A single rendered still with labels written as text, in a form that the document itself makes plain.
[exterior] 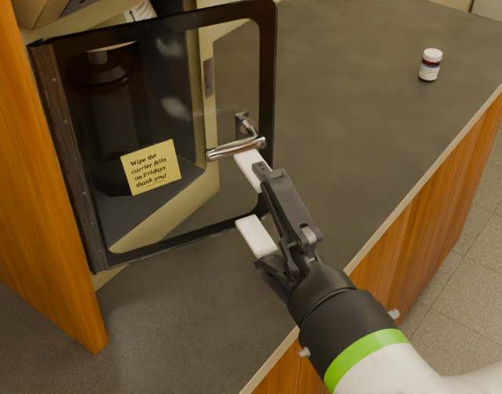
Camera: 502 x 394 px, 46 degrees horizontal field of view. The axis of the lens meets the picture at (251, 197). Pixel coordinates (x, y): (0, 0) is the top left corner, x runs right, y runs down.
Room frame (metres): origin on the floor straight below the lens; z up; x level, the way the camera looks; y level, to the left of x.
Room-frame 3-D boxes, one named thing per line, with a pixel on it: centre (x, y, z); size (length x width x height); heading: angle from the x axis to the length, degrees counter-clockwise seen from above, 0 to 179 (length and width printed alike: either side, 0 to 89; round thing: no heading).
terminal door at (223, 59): (0.67, 0.11, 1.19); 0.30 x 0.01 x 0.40; 115
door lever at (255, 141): (0.67, 0.03, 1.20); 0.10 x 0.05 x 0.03; 115
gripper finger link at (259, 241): (0.54, -0.01, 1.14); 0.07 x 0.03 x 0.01; 25
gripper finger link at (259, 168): (0.51, -0.02, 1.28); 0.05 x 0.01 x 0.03; 25
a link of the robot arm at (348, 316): (0.34, -0.10, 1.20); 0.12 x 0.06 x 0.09; 115
